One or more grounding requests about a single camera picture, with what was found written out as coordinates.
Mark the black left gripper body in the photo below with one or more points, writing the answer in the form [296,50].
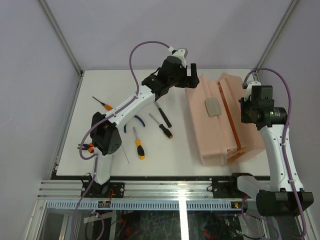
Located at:
[179,79]

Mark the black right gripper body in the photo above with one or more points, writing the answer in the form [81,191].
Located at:
[246,107]

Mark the pink translucent plastic toolbox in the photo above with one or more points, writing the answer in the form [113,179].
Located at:
[221,138]

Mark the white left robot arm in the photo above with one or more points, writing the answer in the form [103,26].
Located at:
[105,128]

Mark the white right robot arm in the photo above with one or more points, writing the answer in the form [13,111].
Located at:
[285,194]

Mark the black orange tip screwdriver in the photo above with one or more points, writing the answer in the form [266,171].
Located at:
[165,130]

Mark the yellow black screwdriver lower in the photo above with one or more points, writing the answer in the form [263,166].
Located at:
[140,150]

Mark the long thin shaft screwdriver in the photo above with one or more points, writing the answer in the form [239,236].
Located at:
[125,155]

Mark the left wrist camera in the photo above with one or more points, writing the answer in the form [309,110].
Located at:
[180,53]

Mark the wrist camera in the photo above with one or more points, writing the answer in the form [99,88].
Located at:
[180,53]
[248,90]

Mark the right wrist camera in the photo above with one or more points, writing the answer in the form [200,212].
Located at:
[248,90]

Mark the right aluminium corner post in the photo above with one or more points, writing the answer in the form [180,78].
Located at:
[277,33]

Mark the aluminium corner post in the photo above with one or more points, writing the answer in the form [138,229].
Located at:
[43,4]
[277,33]

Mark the claw hammer black handle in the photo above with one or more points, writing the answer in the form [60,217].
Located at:
[164,116]

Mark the small orange handle screwdriver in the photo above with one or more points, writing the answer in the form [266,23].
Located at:
[106,106]

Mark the left aluminium corner post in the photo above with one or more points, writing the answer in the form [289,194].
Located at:
[43,4]

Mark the orange black handle pliers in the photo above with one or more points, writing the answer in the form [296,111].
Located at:
[87,147]

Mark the aluminium front rail frame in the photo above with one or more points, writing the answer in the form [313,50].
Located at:
[135,190]

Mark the slotted grey cable duct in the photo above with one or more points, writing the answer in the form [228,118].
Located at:
[140,205]

